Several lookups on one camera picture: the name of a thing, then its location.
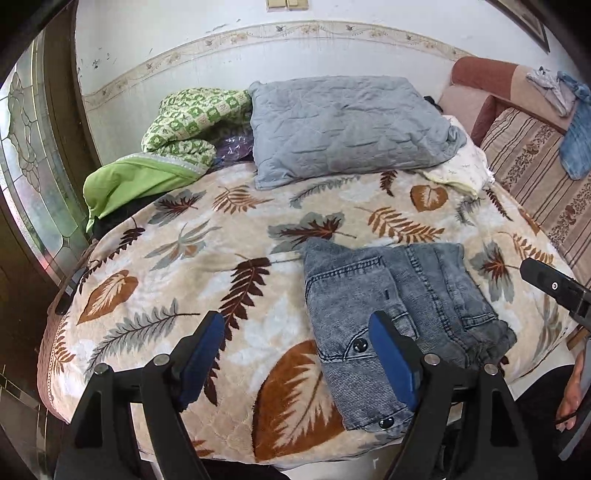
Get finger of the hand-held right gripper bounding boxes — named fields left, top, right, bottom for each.
left=519, top=257, right=591, bottom=326

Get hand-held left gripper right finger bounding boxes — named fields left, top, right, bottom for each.
left=368, top=310, right=539, bottom=480

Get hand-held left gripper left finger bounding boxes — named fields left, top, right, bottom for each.
left=54, top=311, right=226, bottom=480

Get grey washed denim pants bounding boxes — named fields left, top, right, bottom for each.
left=302, top=237, right=517, bottom=439

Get leaf print blanket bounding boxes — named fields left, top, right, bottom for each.
left=37, top=159, right=580, bottom=467

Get person's foot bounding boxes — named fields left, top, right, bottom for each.
left=556, top=342, right=591, bottom=432

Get striped floral cushion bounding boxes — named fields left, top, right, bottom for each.
left=480, top=107, right=591, bottom=278

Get white printed cloth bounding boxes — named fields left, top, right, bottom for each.
left=416, top=115, right=492, bottom=199

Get blue denim cloth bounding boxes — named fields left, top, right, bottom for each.
left=556, top=71, right=591, bottom=181

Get plain green cloth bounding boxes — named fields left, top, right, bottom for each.
left=83, top=152, right=206, bottom=234

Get purple plastic bag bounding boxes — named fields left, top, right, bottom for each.
left=216, top=134, right=254, bottom=163

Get pink brown sofa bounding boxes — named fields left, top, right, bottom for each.
left=436, top=56, right=591, bottom=282

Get grey quilted pillow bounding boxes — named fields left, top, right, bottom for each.
left=248, top=75, right=467, bottom=191

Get leaded glass door panel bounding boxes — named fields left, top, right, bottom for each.
left=0, top=28, right=88, bottom=287

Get brown wooden door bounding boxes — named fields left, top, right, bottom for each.
left=0, top=0, right=100, bottom=416

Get black strap device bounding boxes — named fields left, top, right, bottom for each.
left=54, top=265, right=88, bottom=317

